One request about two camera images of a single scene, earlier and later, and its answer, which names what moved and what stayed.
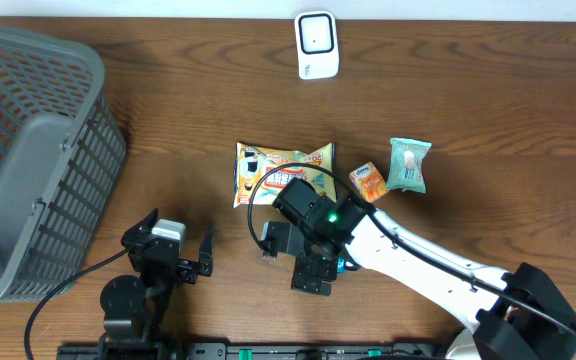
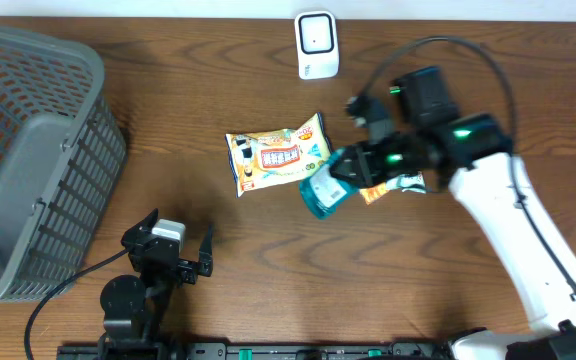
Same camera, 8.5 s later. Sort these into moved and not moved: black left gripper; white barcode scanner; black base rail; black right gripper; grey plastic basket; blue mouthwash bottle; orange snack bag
Moved: orange snack bag; blue mouthwash bottle; black right gripper
Not moved: white barcode scanner; black base rail; grey plastic basket; black left gripper
